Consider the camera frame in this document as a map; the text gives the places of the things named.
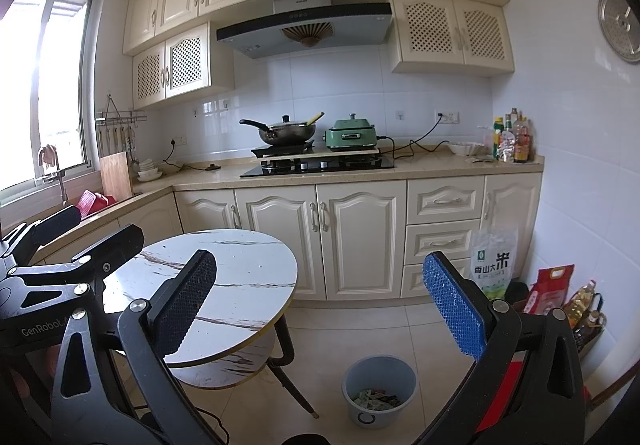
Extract black gas stove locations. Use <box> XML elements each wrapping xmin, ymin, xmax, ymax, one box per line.
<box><xmin>239</xmin><ymin>152</ymin><xmax>396</xmax><ymax>178</ymax></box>

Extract green electric cooker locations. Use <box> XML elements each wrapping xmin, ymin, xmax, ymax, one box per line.
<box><xmin>325</xmin><ymin>114</ymin><xmax>379</xmax><ymax>152</ymax></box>

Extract black bag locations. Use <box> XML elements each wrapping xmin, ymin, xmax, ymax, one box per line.
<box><xmin>504</xmin><ymin>279</ymin><xmax>531</xmax><ymax>306</ymax></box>

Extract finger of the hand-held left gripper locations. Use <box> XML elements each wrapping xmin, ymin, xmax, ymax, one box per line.
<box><xmin>10</xmin><ymin>224</ymin><xmax>146</xmax><ymax>297</ymax></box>
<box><xmin>0</xmin><ymin>205</ymin><xmax>82</xmax><ymax>272</ymax></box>

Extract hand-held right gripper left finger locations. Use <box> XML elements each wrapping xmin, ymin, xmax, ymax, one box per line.
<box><xmin>50</xmin><ymin>249</ymin><xmax>236</xmax><ymax>445</ymax></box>

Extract wall utensil rack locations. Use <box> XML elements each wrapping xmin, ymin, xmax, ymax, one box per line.
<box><xmin>95</xmin><ymin>94</ymin><xmax>149</xmax><ymax>167</ymax></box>

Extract black wok with lid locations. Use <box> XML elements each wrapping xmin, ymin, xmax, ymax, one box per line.
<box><xmin>239</xmin><ymin>112</ymin><xmax>326</xmax><ymax>147</ymax></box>

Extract black floor cable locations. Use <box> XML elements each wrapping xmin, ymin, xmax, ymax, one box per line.
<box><xmin>135</xmin><ymin>404</ymin><xmax>232</xmax><ymax>445</ymax></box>

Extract range hood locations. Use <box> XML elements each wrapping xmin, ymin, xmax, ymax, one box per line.
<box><xmin>216</xmin><ymin>0</ymin><xmax>393</xmax><ymax>60</ymax></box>

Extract black cooker cable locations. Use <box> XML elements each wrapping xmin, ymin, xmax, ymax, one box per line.
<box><xmin>377</xmin><ymin>115</ymin><xmax>449</xmax><ymax>162</ymax></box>

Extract round marble side table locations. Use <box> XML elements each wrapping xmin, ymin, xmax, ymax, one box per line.
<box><xmin>100</xmin><ymin>228</ymin><xmax>321</xmax><ymax>421</ymax></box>

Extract person's left hand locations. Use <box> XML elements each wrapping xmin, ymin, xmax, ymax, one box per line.
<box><xmin>10</xmin><ymin>346</ymin><xmax>63</xmax><ymax>402</ymax></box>

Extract white bowl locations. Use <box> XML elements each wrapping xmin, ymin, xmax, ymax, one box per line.
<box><xmin>446</xmin><ymin>142</ymin><xmax>487</xmax><ymax>157</ymax></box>

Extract wooden cutting board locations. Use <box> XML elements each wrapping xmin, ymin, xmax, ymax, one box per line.
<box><xmin>99</xmin><ymin>151</ymin><xmax>135</xmax><ymax>202</ymax></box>

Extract black induction cooker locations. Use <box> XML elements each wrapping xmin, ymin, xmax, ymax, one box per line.
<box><xmin>250</xmin><ymin>139</ymin><xmax>317</xmax><ymax>159</ymax></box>

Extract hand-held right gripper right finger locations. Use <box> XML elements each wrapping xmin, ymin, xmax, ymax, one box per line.
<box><xmin>415</xmin><ymin>251</ymin><xmax>587</xmax><ymax>445</ymax></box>

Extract steel pot lid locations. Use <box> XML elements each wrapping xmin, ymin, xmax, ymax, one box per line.
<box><xmin>597</xmin><ymin>0</ymin><xmax>640</xmax><ymax>64</ymax></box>

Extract stack of white bowls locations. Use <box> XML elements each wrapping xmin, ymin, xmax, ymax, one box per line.
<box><xmin>136</xmin><ymin>158</ymin><xmax>164</xmax><ymax>182</ymax></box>

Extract grey plastic waste bin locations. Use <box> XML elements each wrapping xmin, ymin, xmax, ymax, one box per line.
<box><xmin>341</xmin><ymin>355</ymin><xmax>418</xmax><ymax>430</ymax></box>

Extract red chair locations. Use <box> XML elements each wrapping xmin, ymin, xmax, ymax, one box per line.
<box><xmin>495</xmin><ymin>354</ymin><xmax>594</xmax><ymax>432</ymax></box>

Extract cream lower kitchen cabinets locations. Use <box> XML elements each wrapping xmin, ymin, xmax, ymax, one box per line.
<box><xmin>30</xmin><ymin>158</ymin><xmax>546</xmax><ymax>302</ymax></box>

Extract red dish rack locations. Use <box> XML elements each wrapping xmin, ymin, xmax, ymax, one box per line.
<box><xmin>75</xmin><ymin>190</ymin><xmax>119</xmax><ymax>217</ymax></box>

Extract red rice bag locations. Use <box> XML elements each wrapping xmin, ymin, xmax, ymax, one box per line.
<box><xmin>524</xmin><ymin>265</ymin><xmax>576</xmax><ymax>317</ymax></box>

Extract dark sauce bottle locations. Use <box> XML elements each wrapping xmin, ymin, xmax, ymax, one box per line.
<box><xmin>572</xmin><ymin>310</ymin><xmax>608</xmax><ymax>353</ymax></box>

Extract black adapter cable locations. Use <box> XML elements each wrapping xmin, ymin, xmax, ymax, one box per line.
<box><xmin>162</xmin><ymin>142</ymin><xmax>222</xmax><ymax>172</ymax></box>

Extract steel faucet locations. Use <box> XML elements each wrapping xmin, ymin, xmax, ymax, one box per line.
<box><xmin>37</xmin><ymin>145</ymin><xmax>69</xmax><ymax>209</ymax></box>

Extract window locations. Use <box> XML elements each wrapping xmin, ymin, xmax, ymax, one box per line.
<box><xmin>0</xmin><ymin>0</ymin><xmax>97</xmax><ymax>207</ymax></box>

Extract cluster of condiment bottles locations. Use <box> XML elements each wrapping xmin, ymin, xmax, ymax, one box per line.
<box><xmin>492</xmin><ymin>108</ymin><xmax>532</xmax><ymax>165</ymax></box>

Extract light wooden board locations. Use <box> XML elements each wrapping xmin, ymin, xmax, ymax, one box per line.
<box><xmin>265</xmin><ymin>148</ymin><xmax>384</xmax><ymax>161</ymax></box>

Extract white and green rice bag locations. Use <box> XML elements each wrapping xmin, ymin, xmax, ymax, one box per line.
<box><xmin>471</xmin><ymin>227</ymin><xmax>518</xmax><ymax>302</ymax></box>

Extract yellow cooking oil bottle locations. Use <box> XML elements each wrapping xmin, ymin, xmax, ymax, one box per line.
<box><xmin>562</xmin><ymin>279</ymin><xmax>604</xmax><ymax>332</ymax></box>

